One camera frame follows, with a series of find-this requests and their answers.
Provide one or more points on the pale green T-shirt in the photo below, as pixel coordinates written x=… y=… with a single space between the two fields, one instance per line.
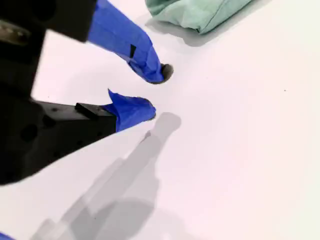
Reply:
x=195 y=12

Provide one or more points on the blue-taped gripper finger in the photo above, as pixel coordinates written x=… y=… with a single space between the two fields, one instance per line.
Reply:
x=132 y=111
x=122 y=32

